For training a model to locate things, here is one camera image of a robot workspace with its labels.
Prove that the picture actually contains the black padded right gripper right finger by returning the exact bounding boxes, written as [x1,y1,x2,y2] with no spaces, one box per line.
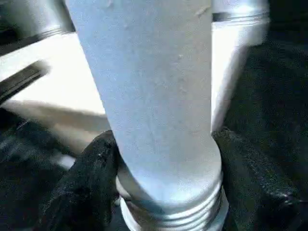
[212,129,308,231]

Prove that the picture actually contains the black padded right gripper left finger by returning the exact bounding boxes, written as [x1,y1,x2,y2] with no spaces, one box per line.
[39,129,121,231]

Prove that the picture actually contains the white plastic table top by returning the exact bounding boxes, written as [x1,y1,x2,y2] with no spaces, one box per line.
[0,20,270,156]

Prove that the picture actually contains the black padded mat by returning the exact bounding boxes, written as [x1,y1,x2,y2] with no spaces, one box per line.
[0,0,308,231]

